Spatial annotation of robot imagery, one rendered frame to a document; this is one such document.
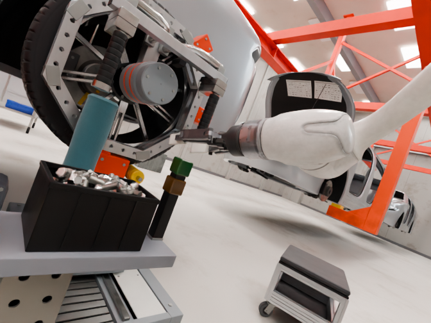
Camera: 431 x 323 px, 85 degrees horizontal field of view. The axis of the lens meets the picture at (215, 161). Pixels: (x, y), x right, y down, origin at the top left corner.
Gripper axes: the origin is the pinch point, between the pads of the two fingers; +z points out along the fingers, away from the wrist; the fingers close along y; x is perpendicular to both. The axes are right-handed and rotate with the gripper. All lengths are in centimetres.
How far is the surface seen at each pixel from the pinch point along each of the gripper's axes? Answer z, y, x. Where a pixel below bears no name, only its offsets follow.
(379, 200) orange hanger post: -12, -352, -26
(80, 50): 69, 14, -44
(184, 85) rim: 29.8, -17.8, -34.0
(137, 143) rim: 38.7, -6.9, -3.9
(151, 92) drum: 12.8, 7.1, -14.9
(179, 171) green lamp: -6.7, 6.7, 9.3
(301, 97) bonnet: 97, -312, -179
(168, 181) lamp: -3.7, 7.1, 12.1
